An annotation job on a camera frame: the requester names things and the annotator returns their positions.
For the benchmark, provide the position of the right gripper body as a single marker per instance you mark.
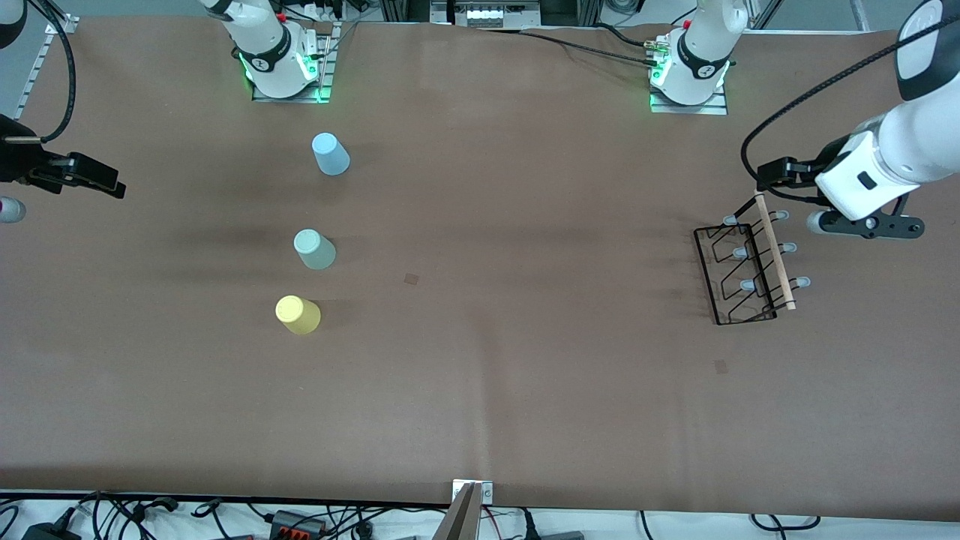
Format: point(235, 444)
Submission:
point(16, 159)

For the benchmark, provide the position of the mint green plastic cup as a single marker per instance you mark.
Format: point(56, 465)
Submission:
point(315, 251)

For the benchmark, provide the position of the yellow plastic cup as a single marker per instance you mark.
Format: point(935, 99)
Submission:
point(298, 315)

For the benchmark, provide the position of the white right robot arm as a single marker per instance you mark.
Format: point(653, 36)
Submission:
point(262, 45)

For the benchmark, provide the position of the light blue plastic cup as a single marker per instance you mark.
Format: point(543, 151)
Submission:
point(330, 154)

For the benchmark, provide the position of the white power strip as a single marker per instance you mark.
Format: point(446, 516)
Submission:
point(491, 15)

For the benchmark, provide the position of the black power adapter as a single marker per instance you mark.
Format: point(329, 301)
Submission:
point(49, 532)

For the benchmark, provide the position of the black orange connector box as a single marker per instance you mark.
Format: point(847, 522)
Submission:
point(296, 523)

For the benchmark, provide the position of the slanted aluminium bar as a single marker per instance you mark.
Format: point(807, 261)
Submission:
point(459, 521)

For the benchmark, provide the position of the perforated aluminium rail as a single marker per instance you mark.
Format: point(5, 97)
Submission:
point(36, 75)

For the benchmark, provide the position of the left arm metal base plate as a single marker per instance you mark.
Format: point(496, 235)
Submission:
point(716, 107)

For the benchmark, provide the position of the aluminium frame post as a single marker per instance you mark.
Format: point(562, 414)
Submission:
point(765, 13)
point(859, 13)

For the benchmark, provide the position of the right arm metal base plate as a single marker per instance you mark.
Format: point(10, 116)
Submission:
point(321, 75)

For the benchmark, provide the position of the small aluminium edge bracket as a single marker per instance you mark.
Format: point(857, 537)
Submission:
point(484, 491)

